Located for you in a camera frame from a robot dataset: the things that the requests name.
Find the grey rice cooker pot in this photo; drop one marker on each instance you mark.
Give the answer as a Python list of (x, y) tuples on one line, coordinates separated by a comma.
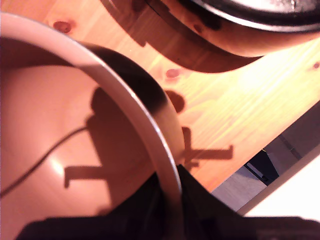
[(50, 112)]

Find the black Philips rice cooker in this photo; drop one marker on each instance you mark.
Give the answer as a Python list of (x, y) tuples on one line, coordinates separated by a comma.
[(250, 37)]

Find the black object under table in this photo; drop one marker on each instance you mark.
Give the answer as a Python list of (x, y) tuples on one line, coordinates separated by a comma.
[(262, 166)]

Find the white furniture panel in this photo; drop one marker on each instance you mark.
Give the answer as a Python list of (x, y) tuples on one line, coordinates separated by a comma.
[(295, 190)]

